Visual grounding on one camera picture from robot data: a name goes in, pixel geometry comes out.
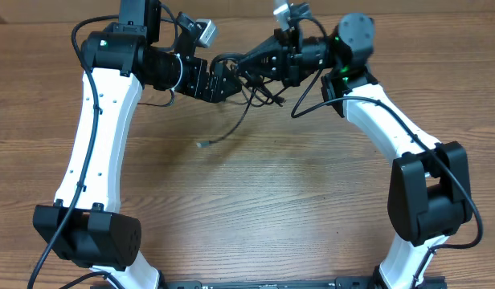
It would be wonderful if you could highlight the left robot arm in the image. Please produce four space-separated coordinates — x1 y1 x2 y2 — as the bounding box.
33 1 240 288

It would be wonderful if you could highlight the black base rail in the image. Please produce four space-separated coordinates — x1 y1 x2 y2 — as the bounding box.
90 275 448 289

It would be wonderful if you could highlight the black USB cable bundle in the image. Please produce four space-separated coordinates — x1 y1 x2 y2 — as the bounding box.
195 51 288 149

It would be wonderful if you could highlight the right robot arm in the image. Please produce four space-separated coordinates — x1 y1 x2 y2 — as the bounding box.
237 12 480 288

